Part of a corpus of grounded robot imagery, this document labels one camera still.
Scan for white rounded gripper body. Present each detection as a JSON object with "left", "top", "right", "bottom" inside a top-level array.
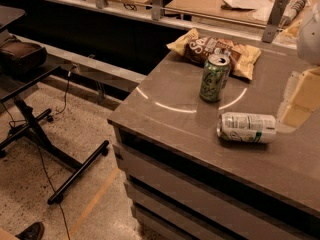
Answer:
[{"left": 297, "top": 2, "right": 320, "bottom": 66}]

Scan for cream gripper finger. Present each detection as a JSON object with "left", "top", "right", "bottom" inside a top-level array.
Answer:
[{"left": 281, "top": 67, "right": 320, "bottom": 128}]

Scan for white green 7up can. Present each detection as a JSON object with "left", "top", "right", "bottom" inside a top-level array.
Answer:
[{"left": 217, "top": 112, "right": 277, "bottom": 143}]

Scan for green LaCroix can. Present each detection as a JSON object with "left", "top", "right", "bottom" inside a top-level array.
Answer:
[{"left": 200, "top": 54, "right": 231, "bottom": 102}]

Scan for striped cylindrical tool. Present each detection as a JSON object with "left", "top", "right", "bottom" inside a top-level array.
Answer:
[{"left": 280, "top": 0, "right": 310, "bottom": 27}]

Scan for wooden background desk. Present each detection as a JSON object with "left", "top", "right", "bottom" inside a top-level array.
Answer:
[{"left": 166, "top": 0, "right": 320, "bottom": 27}]

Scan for white paper sheets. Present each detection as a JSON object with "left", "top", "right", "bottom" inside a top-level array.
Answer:
[{"left": 222, "top": 0, "right": 273, "bottom": 10}]

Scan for yellow brown chip bag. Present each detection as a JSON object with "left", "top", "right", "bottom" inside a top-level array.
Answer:
[{"left": 167, "top": 28, "right": 261, "bottom": 80}]

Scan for grey drawer cabinet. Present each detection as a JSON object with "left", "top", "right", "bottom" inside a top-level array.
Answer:
[{"left": 108, "top": 47, "right": 320, "bottom": 240}]

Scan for black rolling stand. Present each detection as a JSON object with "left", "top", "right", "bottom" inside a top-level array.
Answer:
[{"left": 0, "top": 6, "right": 109, "bottom": 205}]

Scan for dark bag on stand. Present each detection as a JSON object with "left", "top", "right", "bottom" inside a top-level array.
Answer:
[{"left": 0, "top": 36, "right": 47, "bottom": 77}]

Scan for black shoe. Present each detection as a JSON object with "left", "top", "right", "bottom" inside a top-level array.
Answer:
[{"left": 17, "top": 222, "right": 44, "bottom": 240}]

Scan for right metal rail bracket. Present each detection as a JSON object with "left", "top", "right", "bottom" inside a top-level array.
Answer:
[{"left": 262, "top": 0, "right": 289, "bottom": 43}]

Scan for middle metal rail bracket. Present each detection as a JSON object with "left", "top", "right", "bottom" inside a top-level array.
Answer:
[{"left": 151, "top": 0, "right": 163, "bottom": 21}]

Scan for black floor cable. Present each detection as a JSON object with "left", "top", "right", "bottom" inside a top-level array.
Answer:
[{"left": 1, "top": 68, "right": 76, "bottom": 240}]

